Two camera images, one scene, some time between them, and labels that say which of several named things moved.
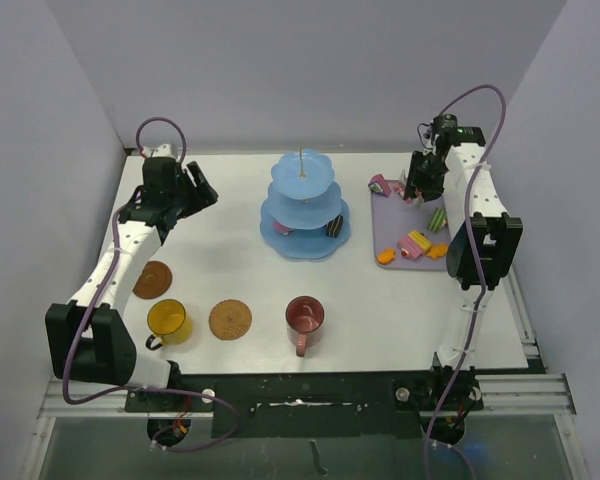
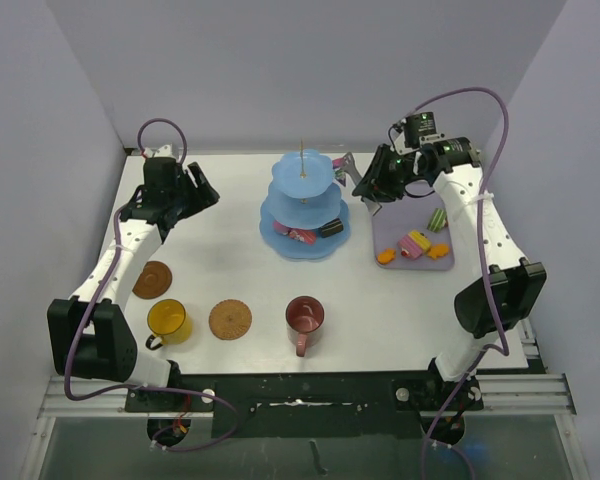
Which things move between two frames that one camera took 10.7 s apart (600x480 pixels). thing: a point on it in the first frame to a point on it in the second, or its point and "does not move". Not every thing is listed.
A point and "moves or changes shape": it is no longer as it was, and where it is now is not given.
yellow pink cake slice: (421, 240) does not move
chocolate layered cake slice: (334, 226) moves or changes shape
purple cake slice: (379, 178) moves or changes shape
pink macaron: (285, 230) does not move
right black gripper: (417, 182) to (375, 184)
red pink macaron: (399, 188) moves or changes shape
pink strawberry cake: (420, 240) to (409, 248)
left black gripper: (202, 195) does not move
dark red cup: (304, 322) does not move
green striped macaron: (437, 220) does not move
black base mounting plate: (314, 406) does not move
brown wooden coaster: (154, 281) does not move
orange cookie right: (438, 250) does not move
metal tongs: (418, 198) to (348, 163)
